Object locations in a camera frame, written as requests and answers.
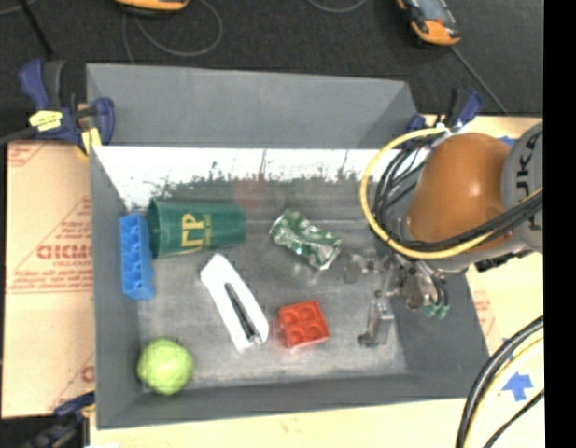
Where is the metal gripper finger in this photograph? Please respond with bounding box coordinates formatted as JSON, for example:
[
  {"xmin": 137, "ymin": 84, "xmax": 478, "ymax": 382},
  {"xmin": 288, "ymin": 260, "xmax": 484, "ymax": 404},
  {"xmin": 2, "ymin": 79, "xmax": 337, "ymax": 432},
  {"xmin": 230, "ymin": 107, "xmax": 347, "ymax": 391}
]
[
  {"xmin": 342, "ymin": 248, "xmax": 380, "ymax": 285},
  {"xmin": 357, "ymin": 299, "xmax": 395, "ymax": 348}
]

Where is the crushed green can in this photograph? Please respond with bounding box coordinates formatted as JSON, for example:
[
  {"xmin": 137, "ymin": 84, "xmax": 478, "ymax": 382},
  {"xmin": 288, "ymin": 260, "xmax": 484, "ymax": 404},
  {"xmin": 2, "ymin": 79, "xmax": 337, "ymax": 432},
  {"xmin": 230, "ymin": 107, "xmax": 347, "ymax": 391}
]
[{"xmin": 268, "ymin": 208, "xmax": 344, "ymax": 272}]

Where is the red toy brick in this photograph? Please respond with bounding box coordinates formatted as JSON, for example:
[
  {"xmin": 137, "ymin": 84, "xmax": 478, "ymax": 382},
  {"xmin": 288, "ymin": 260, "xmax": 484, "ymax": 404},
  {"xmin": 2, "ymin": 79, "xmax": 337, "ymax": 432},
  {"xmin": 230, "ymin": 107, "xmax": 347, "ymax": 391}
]
[{"xmin": 276, "ymin": 300, "xmax": 331, "ymax": 350}]

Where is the white packet with black tool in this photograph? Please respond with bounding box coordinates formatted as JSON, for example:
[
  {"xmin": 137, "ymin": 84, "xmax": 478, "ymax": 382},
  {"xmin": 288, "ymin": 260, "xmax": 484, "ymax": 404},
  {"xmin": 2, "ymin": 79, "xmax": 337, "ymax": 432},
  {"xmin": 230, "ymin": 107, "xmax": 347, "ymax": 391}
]
[{"xmin": 199, "ymin": 253, "xmax": 271, "ymax": 354}]

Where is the dark green plastic cup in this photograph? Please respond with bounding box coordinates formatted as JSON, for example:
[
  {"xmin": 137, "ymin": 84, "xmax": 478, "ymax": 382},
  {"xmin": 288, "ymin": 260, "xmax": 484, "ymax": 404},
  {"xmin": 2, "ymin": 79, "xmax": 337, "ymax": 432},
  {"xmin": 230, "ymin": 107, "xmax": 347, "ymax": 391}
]
[{"xmin": 146, "ymin": 197, "xmax": 248, "ymax": 260}]

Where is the grey metal bin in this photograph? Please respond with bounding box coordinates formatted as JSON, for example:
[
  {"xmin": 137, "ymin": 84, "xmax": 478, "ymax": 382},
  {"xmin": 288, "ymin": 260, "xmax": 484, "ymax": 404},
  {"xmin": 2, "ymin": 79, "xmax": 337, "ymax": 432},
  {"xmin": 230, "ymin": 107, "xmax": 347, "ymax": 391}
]
[{"xmin": 85, "ymin": 63, "xmax": 492, "ymax": 429}]

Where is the light green ball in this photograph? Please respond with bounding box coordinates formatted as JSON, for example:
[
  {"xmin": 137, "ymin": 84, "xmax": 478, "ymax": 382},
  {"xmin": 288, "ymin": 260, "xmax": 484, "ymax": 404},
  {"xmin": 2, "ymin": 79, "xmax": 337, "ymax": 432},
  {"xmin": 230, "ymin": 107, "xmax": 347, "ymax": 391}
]
[{"xmin": 136, "ymin": 337, "xmax": 195, "ymax": 397}]

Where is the blue toy brick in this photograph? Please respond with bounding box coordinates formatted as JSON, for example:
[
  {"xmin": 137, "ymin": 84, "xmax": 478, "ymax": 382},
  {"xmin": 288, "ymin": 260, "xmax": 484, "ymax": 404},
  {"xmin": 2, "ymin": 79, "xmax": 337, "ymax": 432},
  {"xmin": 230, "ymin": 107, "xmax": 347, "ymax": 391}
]
[{"xmin": 119, "ymin": 212, "xmax": 157, "ymax": 301}]

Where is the brown cardboard board, red print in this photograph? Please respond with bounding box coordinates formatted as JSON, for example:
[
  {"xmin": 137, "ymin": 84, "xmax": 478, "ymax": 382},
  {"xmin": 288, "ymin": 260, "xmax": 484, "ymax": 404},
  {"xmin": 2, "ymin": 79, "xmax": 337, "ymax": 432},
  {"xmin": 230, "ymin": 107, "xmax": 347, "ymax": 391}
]
[{"xmin": 0, "ymin": 138, "xmax": 503, "ymax": 420}]

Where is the black cylinder on white bracket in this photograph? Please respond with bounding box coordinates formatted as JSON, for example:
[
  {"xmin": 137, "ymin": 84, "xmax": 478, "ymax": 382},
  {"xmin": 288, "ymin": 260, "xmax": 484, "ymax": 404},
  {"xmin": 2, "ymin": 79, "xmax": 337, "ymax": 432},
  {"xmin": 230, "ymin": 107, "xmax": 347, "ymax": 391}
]
[{"xmin": 473, "ymin": 255, "xmax": 507, "ymax": 273}]

